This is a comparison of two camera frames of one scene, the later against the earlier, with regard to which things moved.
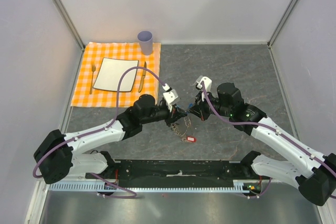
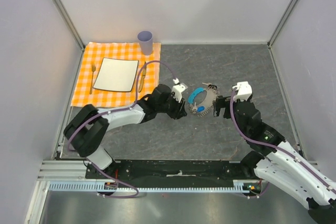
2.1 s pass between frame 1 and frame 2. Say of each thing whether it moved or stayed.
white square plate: stayed
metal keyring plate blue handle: moved
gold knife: stayed
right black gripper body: moved
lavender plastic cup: stayed
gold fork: stayed
